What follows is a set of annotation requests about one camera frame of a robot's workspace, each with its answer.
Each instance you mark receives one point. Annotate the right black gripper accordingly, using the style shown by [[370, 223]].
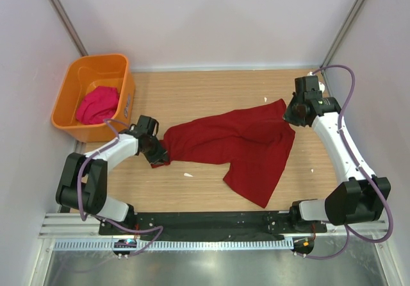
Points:
[[288, 115]]

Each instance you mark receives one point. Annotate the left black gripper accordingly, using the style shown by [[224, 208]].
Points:
[[160, 154]]

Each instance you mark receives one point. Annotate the dark red t-shirt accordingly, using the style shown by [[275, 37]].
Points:
[[255, 142]]

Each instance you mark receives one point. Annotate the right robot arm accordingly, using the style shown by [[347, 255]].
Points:
[[359, 193]]

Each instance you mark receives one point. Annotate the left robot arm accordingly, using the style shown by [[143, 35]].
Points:
[[84, 180]]

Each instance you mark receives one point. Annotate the pink t-shirt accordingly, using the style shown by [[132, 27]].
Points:
[[98, 105]]

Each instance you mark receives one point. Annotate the orange plastic bin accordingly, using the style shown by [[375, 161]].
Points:
[[83, 76]]

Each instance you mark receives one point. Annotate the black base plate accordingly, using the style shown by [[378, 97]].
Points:
[[222, 226]]

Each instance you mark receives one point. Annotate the aluminium rail frame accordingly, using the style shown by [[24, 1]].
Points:
[[69, 225]]

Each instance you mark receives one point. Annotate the slotted cable duct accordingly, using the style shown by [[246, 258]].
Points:
[[129, 245]]

